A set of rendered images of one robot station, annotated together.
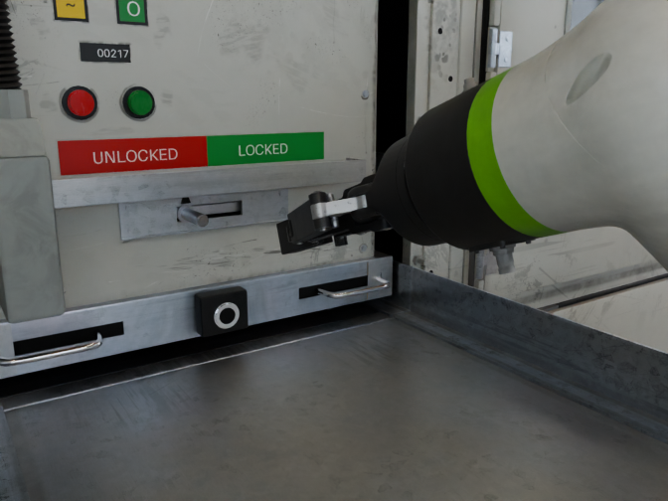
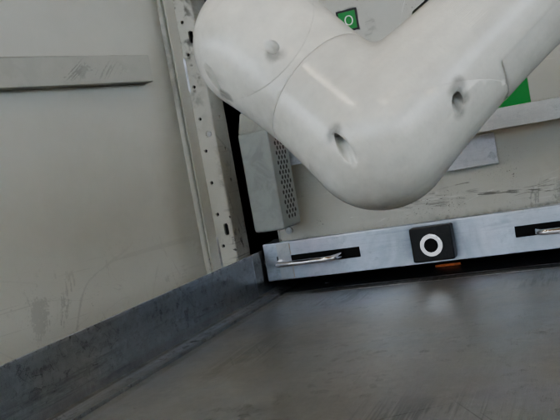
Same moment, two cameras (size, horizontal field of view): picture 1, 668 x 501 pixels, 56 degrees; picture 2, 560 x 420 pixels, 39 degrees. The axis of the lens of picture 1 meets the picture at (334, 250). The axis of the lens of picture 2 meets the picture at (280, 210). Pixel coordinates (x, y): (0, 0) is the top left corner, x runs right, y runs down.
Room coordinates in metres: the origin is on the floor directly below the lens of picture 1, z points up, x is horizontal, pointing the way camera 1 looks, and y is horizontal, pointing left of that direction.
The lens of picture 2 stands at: (-0.09, -0.67, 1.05)
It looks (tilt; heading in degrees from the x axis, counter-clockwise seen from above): 4 degrees down; 56
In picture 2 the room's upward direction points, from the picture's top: 10 degrees counter-clockwise
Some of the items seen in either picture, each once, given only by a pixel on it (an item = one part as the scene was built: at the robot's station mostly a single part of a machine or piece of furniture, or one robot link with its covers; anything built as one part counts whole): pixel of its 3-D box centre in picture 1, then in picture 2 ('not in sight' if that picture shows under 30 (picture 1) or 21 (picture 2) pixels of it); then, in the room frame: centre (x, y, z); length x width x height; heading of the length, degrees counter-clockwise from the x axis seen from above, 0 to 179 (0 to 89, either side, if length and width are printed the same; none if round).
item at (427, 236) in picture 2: (223, 311); (432, 242); (0.71, 0.13, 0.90); 0.06 x 0.03 x 0.05; 123
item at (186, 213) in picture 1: (192, 209); not in sight; (0.69, 0.16, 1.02); 0.06 x 0.02 x 0.04; 33
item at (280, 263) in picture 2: (50, 346); (307, 259); (0.60, 0.29, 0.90); 0.11 x 0.05 x 0.01; 123
